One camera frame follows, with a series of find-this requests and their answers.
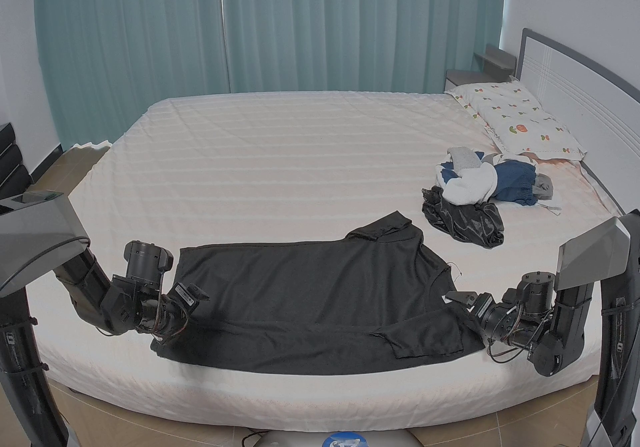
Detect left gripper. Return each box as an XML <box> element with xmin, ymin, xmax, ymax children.
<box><xmin>150</xmin><ymin>286</ymin><xmax>209</xmax><ymax>342</ymax></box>

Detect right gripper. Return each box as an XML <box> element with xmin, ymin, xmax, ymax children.
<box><xmin>445</xmin><ymin>290</ymin><xmax>522</xmax><ymax>342</ymax></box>

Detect black T-shirt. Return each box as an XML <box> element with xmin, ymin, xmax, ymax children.
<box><xmin>151</xmin><ymin>209</ymin><xmax>486</xmax><ymax>377</ymax></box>

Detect pile of clothes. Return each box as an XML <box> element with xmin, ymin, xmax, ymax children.
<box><xmin>434</xmin><ymin>147</ymin><xmax>563</xmax><ymax>216</ymax></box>

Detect bed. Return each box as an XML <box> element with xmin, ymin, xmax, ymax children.
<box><xmin>27</xmin><ymin>28</ymin><xmax>640</xmax><ymax>436</ymax></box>

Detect black shiny garment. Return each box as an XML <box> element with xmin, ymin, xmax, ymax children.
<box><xmin>421</xmin><ymin>185</ymin><xmax>506</xmax><ymax>250</ymax></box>

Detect white printed pillow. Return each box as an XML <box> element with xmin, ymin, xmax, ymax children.
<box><xmin>445</xmin><ymin>81</ymin><xmax>588</xmax><ymax>161</ymax></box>

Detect grey bedside table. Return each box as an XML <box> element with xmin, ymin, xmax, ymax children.
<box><xmin>444</xmin><ymin>44</ymin><xmax>517</xmax><ymax>91</ymax></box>

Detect blue-green curtain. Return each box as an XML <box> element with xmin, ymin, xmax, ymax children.
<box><xmin>32</xmin><ymin>0</ymin><xmax>231</xmax><ymax>148</ymax></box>
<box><xmin>220</xmin><ymin>0</ymin><xmax>507</xmax><ymax>94</ymax></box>

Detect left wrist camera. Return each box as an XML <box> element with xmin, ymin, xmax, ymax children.
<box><xmin>171</xmin><ymin>283</ymin><xmax>199</xmax><ymax>310</ymax></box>

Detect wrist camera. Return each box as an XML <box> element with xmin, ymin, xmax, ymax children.
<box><xmin>474</xmin><ymin>294</ymin><xmax>496</xmax><ymax>322</ymax></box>
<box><xmin>171</xmin><ymin>283</ymin><xmax>199</xmax><ymax>310</ymax></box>

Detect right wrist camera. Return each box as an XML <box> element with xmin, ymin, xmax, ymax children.
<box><xmin>474</xmin><ymin>294</ymin><xmax>496</xmax><ymax>322</ymax></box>

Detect black cable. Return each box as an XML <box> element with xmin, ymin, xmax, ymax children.
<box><xmin>482</xmin><ymin>335</ymin><xmax>531</xmax><ymax>364</ymax></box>

